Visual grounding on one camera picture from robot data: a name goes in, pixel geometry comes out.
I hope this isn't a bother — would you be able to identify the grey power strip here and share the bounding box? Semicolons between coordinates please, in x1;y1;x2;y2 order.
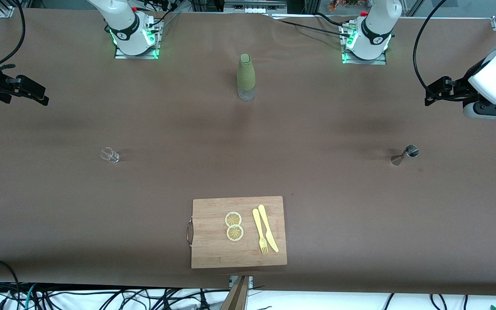
224;0;288;14

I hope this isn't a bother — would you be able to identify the steel cone jigger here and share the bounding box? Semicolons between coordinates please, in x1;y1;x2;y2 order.
391;145;419;166

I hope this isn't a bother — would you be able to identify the teal cable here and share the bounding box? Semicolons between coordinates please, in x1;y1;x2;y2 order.
23;283;37;310

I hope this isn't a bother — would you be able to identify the yellow plastic knife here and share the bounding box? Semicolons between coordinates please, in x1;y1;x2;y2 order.
258;205;279;253

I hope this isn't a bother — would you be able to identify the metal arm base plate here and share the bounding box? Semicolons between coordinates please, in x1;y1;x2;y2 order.
341;22;388;65
114;16;161;60

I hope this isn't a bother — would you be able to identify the yellow plastic fork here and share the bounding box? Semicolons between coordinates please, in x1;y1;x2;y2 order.
252;208;269;255

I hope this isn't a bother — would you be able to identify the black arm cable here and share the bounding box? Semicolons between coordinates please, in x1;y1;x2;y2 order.
0;0;27;65
412;0;459;90

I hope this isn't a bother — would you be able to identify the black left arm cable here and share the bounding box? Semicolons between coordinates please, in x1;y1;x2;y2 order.
412;0;459;90

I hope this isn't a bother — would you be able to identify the clear glass measuring beaker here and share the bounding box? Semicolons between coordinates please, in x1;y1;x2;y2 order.
100;147;120;164

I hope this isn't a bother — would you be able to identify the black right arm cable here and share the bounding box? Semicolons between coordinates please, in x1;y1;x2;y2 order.
0;0;27;65

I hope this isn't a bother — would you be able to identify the colourful snack pile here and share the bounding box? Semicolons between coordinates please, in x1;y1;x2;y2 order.
328;0;368;12

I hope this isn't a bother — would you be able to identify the wooden beam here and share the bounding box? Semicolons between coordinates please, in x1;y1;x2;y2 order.
220;276;251;310

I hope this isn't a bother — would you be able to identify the wooden cutting board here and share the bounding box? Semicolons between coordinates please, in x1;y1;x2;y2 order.
187;196;288;269

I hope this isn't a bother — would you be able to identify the brown table cover sheet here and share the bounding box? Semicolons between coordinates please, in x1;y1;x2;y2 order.
0;8;496;298

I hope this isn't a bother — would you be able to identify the green sleeved glass bottle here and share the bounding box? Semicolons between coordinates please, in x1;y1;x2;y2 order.
236;53;256;101

